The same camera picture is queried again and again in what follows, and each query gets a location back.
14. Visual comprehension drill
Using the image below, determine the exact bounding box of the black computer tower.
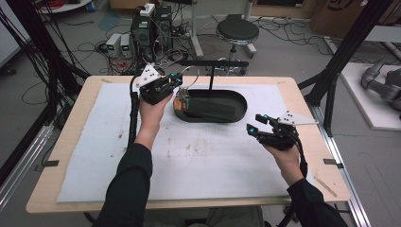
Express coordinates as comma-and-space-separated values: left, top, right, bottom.
130, 12, 156, 65
154, 4, 174, 53

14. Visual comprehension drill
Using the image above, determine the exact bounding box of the black round stool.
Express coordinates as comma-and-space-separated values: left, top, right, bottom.
215, 13, 260, 77

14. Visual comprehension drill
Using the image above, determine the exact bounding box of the white power adaptor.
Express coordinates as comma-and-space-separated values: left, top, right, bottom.
139, 3, 156, 18

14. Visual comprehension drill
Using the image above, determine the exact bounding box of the white floor board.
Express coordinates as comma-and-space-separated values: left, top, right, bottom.
340, 61, 401, 132

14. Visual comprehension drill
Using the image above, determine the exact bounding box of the white metal stand leg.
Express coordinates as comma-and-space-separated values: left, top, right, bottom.
188, 0, 205, 60

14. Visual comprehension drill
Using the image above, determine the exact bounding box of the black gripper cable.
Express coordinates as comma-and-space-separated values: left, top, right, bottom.
127, 73, 142, 148
276, 131, 309, 227

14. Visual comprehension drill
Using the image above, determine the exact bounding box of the aluminium rail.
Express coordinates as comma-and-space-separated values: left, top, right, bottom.
0, 122, 55, 211
308, 103, 374, 227

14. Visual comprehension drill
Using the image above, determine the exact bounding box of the person's right hand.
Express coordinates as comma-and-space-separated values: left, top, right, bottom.
262, 144, 306, 187

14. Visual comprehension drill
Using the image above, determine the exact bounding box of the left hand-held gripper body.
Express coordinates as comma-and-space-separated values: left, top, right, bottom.
136, 63, 176, 106

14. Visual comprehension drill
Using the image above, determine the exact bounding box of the white table mat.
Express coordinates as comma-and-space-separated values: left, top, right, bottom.
56, 82, 303, 203

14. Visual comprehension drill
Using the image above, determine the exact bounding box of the grey bench power supply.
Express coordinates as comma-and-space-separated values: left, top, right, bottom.
105, 32, 123, 59
120, 33, 133, 59

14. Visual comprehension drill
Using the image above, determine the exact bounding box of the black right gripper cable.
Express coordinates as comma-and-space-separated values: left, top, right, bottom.
276, 131, 309, 227

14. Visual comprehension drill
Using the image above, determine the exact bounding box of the cardboard box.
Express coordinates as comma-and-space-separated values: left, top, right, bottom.
309, 0, 401, 40

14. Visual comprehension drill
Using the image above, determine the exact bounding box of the black oval tray with hanger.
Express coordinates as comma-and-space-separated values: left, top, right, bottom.
172, 60, 250, 124

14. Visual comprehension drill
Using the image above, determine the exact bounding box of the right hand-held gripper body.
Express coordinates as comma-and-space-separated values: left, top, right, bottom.
255, 110, 320, 151

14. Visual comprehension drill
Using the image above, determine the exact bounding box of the person's left hand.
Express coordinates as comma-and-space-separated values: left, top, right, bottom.
134, 92, 175, 151

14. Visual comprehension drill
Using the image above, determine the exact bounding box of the black metal frame post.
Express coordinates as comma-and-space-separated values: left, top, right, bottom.
297, 0, 396, 137
4, 0, 91, 127

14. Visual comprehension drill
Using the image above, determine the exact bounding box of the key ring with coloured tags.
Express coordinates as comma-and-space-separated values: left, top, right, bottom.
173, 64, 201, 113

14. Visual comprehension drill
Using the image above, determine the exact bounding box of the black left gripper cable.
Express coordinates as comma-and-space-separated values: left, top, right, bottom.
127, 73, 142, 148

